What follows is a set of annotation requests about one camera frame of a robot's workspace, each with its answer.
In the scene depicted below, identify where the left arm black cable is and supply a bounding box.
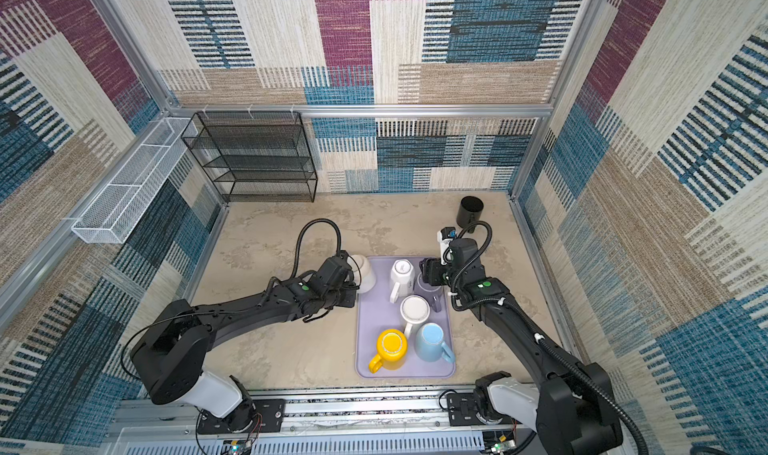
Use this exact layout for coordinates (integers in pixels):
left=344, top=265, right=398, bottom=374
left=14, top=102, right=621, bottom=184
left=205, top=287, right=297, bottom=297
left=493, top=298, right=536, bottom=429
left=119, top=217, right=361, bottom=384

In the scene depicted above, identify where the white tall mug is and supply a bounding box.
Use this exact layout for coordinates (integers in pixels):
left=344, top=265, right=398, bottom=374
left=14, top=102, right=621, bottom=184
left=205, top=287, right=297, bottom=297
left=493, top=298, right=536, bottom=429
left=389, top=259, right=416, bottom=304

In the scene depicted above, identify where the white wire mesh basket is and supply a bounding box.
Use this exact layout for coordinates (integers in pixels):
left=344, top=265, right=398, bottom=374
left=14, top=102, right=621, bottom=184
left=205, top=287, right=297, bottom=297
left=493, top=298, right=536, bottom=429
left=72, top=117, right=189, bottom=244

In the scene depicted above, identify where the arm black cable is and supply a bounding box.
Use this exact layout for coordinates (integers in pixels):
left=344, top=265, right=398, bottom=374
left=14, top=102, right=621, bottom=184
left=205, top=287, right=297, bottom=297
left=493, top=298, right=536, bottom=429
left=446, top=219, right=652, bottom=455
left=119, top=217, right=361, bottom=384

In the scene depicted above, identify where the white speckled mug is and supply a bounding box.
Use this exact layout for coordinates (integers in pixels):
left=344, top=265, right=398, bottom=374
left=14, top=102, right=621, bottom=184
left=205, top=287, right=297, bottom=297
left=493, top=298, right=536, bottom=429
left=348, top=254, right=377, bottom=294

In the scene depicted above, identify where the yellow mug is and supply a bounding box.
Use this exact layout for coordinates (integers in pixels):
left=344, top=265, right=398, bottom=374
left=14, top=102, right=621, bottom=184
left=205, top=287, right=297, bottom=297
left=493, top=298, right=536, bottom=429
left=368, top=329, right=408, bottom=374

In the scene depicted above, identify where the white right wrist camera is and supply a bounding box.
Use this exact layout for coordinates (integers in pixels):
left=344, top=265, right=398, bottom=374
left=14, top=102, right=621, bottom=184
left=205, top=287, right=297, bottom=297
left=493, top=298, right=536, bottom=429
left=437, top=226, right=460, bottom=265

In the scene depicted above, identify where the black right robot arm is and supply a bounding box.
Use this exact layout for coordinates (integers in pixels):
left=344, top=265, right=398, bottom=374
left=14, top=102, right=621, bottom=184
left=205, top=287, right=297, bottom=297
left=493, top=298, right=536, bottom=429
left=420, top=228, right=623, bottom=454

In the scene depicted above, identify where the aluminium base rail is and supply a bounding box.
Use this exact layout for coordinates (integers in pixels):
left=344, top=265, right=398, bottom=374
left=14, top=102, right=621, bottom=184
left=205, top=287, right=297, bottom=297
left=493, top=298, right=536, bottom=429
left=99, top=384, right=544, bottom=454

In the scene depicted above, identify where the white mug dark rim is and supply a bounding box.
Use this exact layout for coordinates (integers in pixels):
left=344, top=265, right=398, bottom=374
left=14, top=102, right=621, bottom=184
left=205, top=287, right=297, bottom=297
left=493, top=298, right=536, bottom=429
left=400, top=295, right=431, bottom=338

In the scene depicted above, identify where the black mug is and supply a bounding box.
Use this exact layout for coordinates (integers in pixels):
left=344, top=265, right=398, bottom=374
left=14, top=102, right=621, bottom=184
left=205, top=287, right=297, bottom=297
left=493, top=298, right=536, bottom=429
left=456, top=195, right=484, bottom=233

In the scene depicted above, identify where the black wire shelf rack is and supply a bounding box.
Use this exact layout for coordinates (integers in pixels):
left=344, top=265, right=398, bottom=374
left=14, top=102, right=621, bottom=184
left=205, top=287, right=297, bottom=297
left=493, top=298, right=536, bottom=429
left=181, top=111, right=318, bottom=203

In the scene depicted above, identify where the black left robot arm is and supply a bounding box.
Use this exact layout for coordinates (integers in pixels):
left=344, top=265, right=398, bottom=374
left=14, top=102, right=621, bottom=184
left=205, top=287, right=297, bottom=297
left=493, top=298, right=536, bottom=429
left=130, top=250, right=359, bottom=433

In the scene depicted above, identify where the light blue mug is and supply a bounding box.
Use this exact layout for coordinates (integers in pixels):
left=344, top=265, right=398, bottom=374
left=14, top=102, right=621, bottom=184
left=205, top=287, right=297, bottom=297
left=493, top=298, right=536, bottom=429
left=414, top=322, right=456, bottom=363

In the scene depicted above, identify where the lavender plastic tray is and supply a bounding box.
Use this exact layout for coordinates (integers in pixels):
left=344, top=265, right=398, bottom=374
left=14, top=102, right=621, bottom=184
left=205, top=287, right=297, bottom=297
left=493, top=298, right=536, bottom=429
left=355, top=255, right=457, bottom=379

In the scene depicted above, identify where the purple mug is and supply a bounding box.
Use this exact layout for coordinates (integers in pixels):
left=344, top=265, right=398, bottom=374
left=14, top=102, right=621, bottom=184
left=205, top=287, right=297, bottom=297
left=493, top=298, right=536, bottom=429
left=413, top=273, right=444, bottom=313

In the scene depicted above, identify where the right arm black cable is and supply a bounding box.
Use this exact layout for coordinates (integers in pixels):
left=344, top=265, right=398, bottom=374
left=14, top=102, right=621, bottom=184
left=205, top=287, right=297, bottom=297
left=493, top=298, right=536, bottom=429
left=446, top=219, right=652, bottom=455

